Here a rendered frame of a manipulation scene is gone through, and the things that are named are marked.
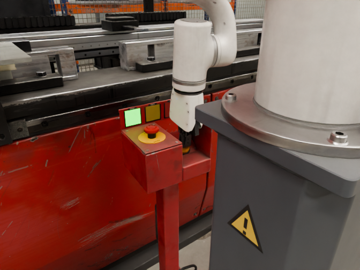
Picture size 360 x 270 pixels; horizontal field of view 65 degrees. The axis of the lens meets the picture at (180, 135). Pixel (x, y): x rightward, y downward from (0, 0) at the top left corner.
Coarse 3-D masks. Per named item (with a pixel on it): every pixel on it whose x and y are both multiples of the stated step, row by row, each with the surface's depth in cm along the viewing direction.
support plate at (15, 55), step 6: (6, 42) 76; (0, 48) 68; (6, 48) 68; (12, 48) 68; (18, 48) 68; (0, 54) 61; (6, 54) 61; (12, 54) 61; (18, 54) 61; (24, 54) 61; (0, 60) 55; (6, 60) 56; (12, 60) 57; (18, 60) 57; (24, 60) 58; (30, 60) 58
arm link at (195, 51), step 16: (176, 32) 63; (192, 32) 61; (208, 32) 63; (176, 48) 64; (192, 48) 62; (208, 48) 64; (176, 64) 66; (192, 64) 64; (208, 64) 66; (192, 80) 66
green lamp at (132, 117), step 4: (128, 112) 77; (132, 112) 78; (136, 112) 78; (128, 116) 77; (132, 116) 78; (136, 116) 79; (128, 120) 78; (132, 120) 79; (136, 120) 79; (140, 120) 80; (128, 124) 78; (132, 124) 79
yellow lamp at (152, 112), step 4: (148, 108) 80; (152, 108) 81; (156, 108) 81; (148, 112) 80; (152, 112) 81; (156, 112) 82; (148, 116) 81; (152, 116) 82; (156, 116) 82; (148, 120) 81; (152, 120) 82
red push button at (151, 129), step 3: (147, 126) 73; (150, 126) 73; (153, 126) 73; (156, 126) 73; (144, 129) 72; (147, 129) 72; (150, 129) 72; (153, 129) 72; (156, 129) 72; (147, 132) 72; (150, 132) 71; (153, 132) 72; (156, 132) 72; (150, 135) 73; (153, 135) 73; (150, 138) 73; (153, 138) 73
